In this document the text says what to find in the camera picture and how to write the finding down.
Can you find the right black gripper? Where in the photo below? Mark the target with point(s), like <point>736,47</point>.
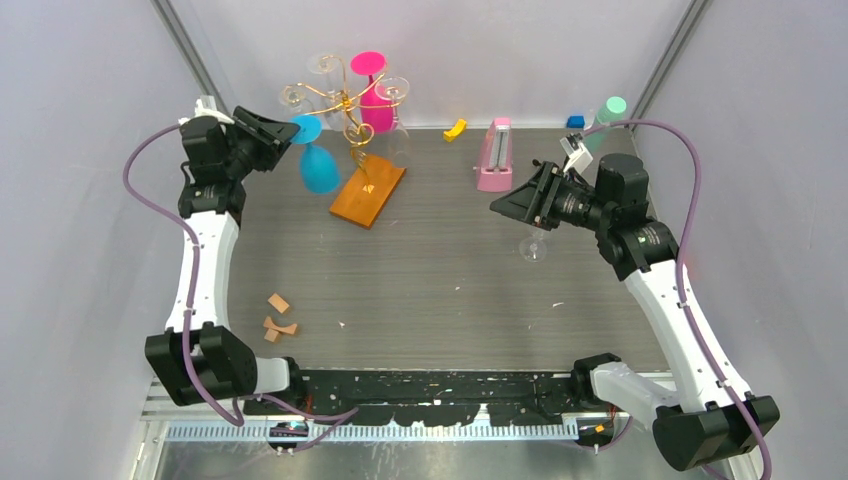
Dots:
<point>534,201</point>

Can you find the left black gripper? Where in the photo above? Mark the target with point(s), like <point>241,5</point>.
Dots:
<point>263,133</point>

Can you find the clear wine glass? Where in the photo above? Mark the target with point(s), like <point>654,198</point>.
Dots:
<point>534,248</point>
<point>395,89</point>
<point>329,89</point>

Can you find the blue wine glass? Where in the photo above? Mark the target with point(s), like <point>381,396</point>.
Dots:
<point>318,168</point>

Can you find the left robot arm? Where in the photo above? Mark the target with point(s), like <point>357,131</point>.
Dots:
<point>197,357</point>

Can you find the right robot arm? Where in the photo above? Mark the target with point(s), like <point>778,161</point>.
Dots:
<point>710,414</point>

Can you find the clear wine glass back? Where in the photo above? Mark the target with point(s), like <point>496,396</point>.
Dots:
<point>329,89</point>

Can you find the pink wine glass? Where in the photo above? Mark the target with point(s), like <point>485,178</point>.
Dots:
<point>374,111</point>

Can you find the orange wooden rack base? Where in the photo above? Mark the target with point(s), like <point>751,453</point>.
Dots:
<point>368,190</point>

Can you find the blue block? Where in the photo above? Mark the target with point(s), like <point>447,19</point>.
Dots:
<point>575,122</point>

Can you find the yellow block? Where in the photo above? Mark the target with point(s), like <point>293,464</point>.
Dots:
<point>455,131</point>

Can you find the curved wooden block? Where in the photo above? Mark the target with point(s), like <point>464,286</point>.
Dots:
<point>290,329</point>

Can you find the small wooden block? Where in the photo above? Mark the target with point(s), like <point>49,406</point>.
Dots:
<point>272,336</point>

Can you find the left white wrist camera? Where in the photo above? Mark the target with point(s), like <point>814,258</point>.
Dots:
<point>206,105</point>

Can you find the gold wire glass rack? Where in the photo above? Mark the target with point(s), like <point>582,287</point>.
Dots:
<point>356,133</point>

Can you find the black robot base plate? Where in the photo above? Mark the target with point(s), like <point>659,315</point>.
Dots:
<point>435,398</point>

